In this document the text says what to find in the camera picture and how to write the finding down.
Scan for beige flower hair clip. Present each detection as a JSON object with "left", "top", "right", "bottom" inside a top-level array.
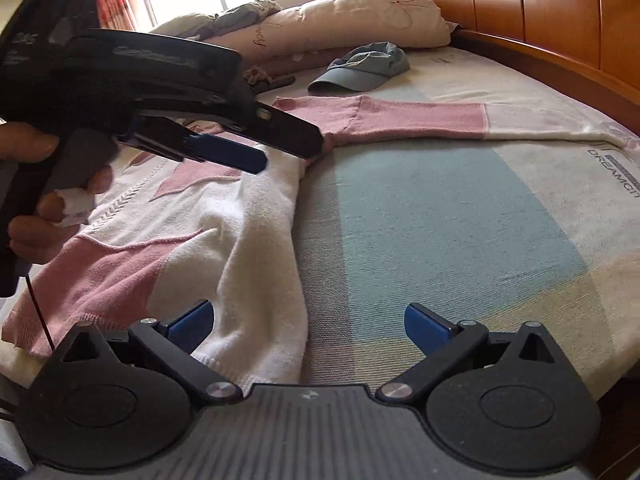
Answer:
[{"left": 244, "top": 65, "right": 273, "bottom": 88}]

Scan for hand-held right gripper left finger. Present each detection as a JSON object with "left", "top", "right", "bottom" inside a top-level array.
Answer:
[{"left": 52, "top": 300, "right": 242, "bottom": 405}]

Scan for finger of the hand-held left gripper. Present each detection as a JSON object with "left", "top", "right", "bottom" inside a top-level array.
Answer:
[
  {"left": 114, "top": 115, "right": 268, "bottom": 175},
  {"left": 215, "top": 101, "right": 323, "bottom": 159}
]

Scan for wooden headboard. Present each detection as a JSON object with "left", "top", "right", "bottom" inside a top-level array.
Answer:
[{"left": 397, "top": 0, "right": 640, "bottom": 138}]

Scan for black hair clip with flower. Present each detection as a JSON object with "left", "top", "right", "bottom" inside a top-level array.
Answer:
[{"left": 255, "top": 75, "right": 297, "bottom": 93}]

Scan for person's left hand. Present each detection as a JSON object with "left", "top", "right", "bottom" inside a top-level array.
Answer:
[{"left": 0, "top": 122, "right": 115, "bottom": 266}]

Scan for blue baseball cap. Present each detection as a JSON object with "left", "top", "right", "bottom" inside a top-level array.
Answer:
[{"left": 307, "top": 41, "right": 411, "bottom": 93}]

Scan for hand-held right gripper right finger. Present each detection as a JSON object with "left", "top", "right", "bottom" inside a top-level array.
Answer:
[{"left": 376, "top": 302, "right": 566, "bottom": 406}]

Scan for folded grey clothes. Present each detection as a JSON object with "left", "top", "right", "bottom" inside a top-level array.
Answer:
[{"left": 212, "top": 0, "right": 283, "bottom": 31}]

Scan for pink and white sweater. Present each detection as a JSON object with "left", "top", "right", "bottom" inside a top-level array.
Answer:
[{"left": 0, "top": 95, "right": 640, "bottom": 396}]

